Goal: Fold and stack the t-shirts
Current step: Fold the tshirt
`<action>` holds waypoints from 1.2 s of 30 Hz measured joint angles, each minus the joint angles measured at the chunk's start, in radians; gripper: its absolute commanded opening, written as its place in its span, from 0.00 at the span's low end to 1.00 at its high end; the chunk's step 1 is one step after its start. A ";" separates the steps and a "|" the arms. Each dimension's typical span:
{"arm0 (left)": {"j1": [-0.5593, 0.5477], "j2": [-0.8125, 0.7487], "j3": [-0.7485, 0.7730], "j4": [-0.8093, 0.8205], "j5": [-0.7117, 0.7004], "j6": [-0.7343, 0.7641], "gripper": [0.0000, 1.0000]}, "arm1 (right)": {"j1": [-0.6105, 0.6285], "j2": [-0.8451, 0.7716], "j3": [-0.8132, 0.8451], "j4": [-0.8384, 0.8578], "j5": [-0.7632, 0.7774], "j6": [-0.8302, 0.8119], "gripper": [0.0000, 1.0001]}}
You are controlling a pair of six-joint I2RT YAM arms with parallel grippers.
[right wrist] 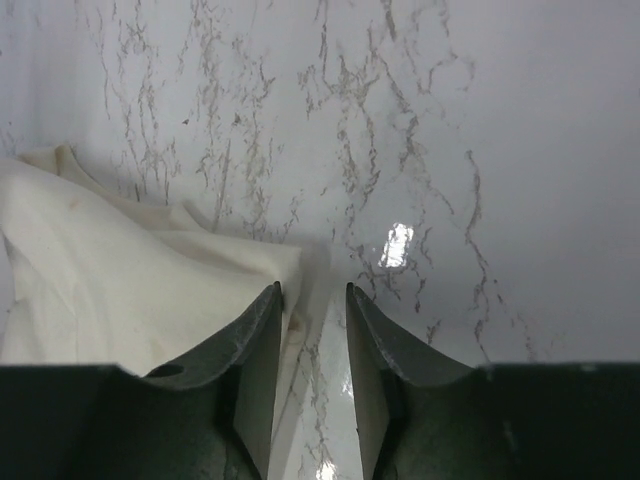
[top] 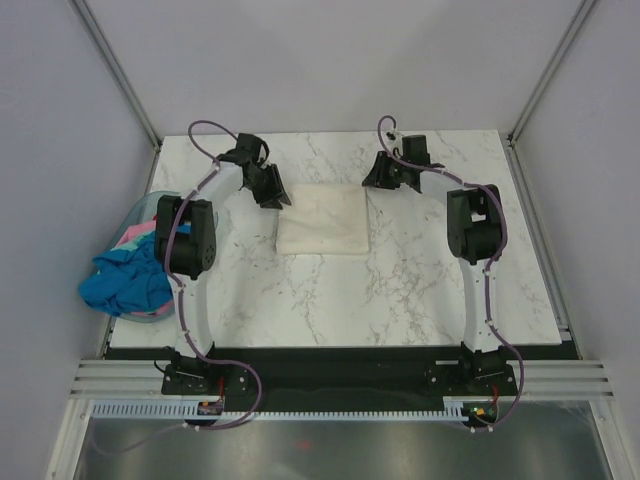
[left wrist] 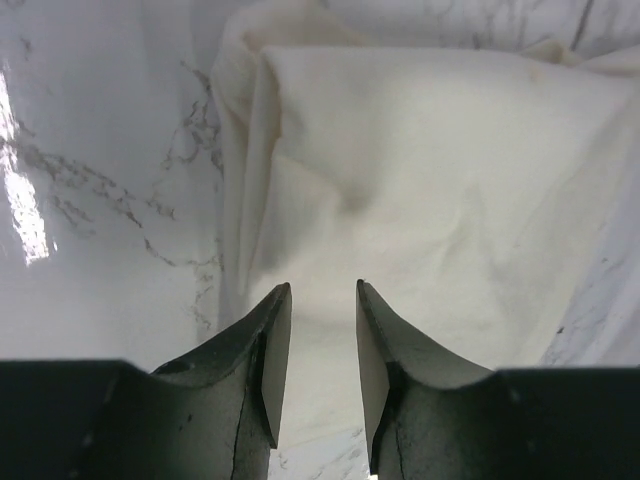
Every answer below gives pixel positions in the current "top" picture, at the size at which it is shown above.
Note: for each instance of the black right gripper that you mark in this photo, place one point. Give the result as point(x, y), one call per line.
point(377, 176)

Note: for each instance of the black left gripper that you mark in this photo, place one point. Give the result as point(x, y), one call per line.
point(276, 191)

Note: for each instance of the cream white t-shirt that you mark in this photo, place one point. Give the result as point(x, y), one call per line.
point(324, 219)

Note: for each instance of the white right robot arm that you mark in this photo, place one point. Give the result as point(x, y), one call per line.
point(475, 233)

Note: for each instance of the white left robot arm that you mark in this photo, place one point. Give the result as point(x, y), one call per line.
point(188, 229)

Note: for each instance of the pink t-shirt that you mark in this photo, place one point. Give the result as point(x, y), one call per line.
point(136, 236)

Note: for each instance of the blue t-shirt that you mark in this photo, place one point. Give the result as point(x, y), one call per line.
point(127, 280)

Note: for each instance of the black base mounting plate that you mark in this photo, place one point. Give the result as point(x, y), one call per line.
point(331, 376)

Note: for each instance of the right aluminium corner post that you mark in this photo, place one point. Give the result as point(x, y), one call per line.
point(561, 51)

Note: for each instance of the aluminium corner post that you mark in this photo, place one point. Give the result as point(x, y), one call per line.
point(101, 43)
point(561, 51)

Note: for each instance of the left aluminium corner post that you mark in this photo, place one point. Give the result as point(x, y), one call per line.
point(101, 43)

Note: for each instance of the white slotted cable duct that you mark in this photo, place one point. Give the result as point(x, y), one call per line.
point(195, 410)

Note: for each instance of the aluminium frame rail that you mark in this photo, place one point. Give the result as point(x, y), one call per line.
point(540, 380)

